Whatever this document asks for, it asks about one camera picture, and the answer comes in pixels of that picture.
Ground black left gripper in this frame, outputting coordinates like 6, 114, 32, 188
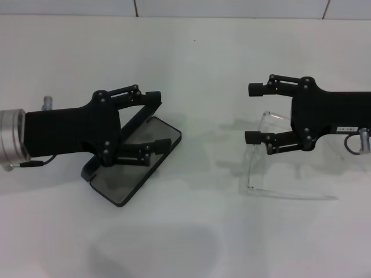
24, 84, 172, 169

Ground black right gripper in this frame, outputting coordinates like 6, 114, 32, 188
245, 74, 371, 156

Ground black glasses case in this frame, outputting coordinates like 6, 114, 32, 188
81, 98, 183, 209

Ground clear white glasses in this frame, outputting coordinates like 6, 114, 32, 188
237, 110, 345, 201

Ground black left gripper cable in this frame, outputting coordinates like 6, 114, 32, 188
8, 155, 56, 169

